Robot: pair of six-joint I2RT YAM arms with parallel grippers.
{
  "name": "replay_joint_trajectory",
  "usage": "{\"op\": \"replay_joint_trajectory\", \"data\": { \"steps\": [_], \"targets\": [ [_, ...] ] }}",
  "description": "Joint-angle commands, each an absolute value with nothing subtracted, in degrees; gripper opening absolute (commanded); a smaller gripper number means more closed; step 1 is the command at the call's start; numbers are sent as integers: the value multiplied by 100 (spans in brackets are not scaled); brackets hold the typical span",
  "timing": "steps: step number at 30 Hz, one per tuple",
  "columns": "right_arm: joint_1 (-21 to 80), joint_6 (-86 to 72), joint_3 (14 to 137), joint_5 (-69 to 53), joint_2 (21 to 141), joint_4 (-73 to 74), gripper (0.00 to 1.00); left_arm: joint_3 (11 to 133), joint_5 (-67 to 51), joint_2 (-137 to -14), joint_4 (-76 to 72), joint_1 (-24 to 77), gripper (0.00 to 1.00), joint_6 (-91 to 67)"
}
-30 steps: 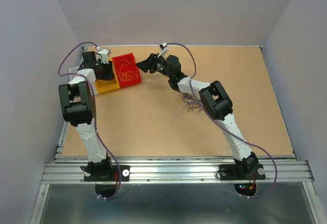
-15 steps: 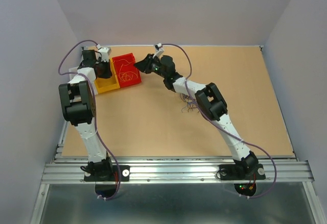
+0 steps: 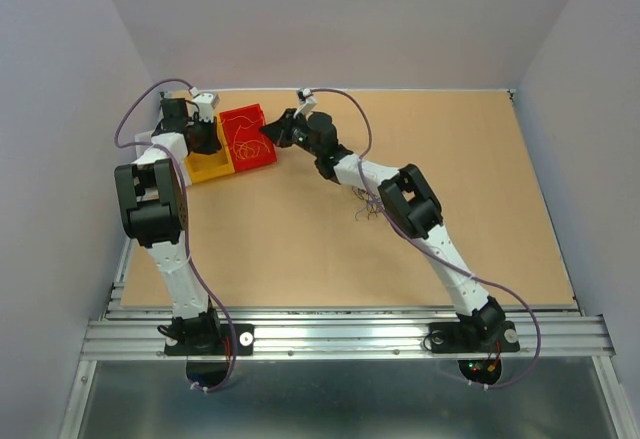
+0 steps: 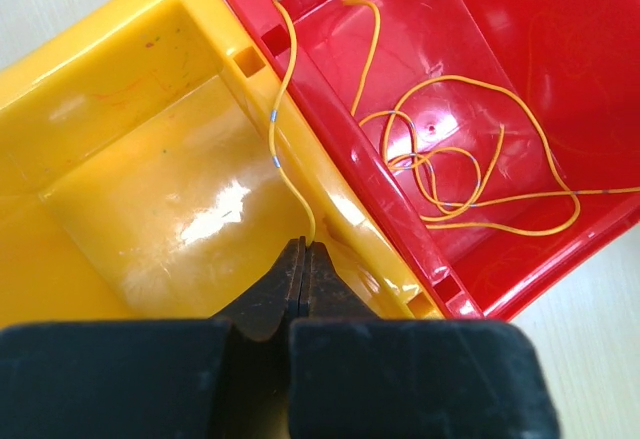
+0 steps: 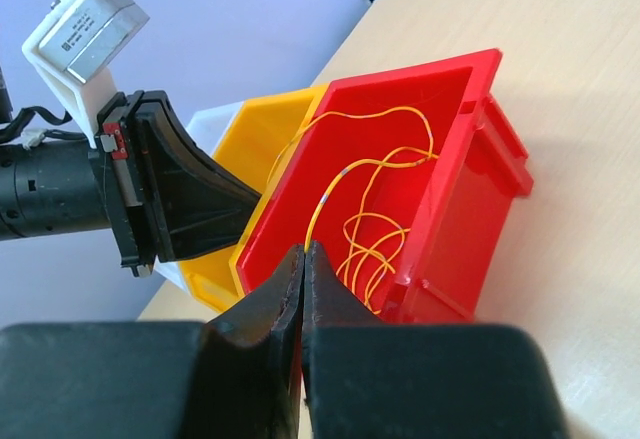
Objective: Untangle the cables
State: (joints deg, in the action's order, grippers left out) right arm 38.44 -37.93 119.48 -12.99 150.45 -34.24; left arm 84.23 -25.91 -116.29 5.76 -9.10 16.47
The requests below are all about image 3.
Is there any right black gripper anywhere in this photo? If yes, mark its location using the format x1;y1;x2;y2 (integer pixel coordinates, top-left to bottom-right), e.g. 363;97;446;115
258;108;320;158

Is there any thin wire bundle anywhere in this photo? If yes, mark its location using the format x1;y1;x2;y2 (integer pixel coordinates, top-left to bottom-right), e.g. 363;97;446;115
349;186;391;223

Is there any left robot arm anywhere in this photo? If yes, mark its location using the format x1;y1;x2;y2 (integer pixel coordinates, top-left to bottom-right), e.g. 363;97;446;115
114;89;224;356

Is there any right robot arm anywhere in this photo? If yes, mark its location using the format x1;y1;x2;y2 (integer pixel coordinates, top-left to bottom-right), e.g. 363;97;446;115
260;109;509;352

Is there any yellow plastic bin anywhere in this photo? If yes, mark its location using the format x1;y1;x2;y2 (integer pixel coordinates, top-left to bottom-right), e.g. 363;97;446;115
185;122;235;184

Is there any red plastic bin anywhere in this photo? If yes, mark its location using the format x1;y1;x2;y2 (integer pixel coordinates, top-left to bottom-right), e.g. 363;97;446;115
220;104;277;173

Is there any white plastic bin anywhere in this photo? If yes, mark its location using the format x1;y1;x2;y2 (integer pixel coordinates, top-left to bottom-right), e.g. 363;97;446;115
134;130;166;164

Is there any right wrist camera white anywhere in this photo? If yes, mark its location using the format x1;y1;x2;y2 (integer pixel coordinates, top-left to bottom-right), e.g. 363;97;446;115
294;88;317;118

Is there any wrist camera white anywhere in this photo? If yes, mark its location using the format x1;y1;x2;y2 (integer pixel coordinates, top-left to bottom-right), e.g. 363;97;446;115
189;87;219;124
294;88;317;118

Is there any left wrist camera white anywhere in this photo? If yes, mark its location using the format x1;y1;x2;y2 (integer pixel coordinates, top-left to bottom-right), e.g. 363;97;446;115
189;87;219;124

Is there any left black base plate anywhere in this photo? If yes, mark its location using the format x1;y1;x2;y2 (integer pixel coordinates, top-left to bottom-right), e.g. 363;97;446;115
163;323;255;357

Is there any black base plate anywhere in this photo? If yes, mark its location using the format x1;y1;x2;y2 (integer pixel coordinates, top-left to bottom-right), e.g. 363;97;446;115
423;321;520;354
163;323;255;357

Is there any aluminium rail frame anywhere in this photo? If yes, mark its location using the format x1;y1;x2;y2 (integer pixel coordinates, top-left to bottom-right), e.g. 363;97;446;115
57;89;629;439

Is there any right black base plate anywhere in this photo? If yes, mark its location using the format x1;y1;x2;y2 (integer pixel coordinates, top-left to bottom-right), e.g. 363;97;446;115
423;321;520;354

